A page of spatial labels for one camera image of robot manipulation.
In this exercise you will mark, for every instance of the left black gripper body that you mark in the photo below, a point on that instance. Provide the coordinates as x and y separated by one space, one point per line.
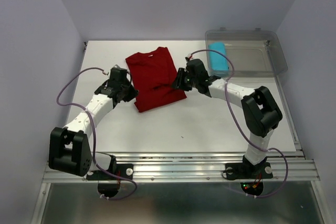
127 83

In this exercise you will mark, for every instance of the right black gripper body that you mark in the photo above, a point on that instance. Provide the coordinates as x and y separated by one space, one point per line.
192 81

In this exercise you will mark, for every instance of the red t shirt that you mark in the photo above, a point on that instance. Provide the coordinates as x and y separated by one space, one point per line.
153 74

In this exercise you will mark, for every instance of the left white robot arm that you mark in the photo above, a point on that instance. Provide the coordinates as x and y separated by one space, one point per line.
72 148

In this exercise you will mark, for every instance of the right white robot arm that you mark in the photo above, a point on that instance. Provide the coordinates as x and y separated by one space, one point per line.
261 113

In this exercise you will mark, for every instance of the rolled light blue t shirt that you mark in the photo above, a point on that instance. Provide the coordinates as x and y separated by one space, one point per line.
216 61

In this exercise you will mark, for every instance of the clear plastic bin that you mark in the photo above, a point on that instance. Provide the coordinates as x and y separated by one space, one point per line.
254 53

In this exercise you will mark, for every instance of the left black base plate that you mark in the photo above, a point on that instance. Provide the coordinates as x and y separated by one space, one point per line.
121 170

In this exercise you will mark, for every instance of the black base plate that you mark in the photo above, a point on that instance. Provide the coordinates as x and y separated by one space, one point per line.
234 171
121 170

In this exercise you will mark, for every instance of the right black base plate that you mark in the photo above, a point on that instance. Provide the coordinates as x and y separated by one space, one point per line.
234 171

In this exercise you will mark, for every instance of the aluminium mounting rail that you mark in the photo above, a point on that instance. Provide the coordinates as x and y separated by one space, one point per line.
207 167

